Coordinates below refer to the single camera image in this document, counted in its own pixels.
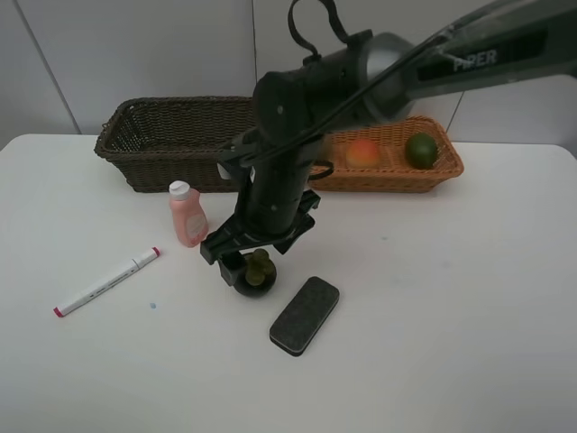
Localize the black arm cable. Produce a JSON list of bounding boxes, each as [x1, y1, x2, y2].
[[220, 0, 452, 181]]

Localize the green lime fruit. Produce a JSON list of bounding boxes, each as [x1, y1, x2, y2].
[[405, 133, 438, 170]]

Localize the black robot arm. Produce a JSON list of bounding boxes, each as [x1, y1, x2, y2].
[[200, 1, 576, 285]]

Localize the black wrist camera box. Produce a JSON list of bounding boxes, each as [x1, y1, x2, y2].
[[217, 143, 253, 182]]

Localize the dark brown wicker basket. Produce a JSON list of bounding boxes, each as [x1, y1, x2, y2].
[[95, 96, 255, 193]]

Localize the white marker red caps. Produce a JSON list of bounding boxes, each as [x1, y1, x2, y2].
[[52, 247, 160, 318]]

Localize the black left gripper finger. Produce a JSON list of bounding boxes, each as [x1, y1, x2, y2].
[[218, 252, 246, 287]]

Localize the pink bottle white cap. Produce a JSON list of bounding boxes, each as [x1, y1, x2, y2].
[[169, 180, 208, 247]]

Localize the orange peach fruit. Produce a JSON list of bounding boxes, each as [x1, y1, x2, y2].
[[345, 138, 380, 170]]

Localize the dark grey whiteboard eraser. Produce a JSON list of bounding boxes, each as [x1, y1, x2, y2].
[[269, 276, 340, 357]]

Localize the orange wicker basket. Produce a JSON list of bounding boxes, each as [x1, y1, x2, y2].
[[309, 115, 464, 193]]

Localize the dark mangosteen fruit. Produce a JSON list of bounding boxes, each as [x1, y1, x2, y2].
[[234, 248, 277, 298]]

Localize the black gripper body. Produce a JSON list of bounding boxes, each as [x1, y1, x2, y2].
[[200, 134, 322, 264]]

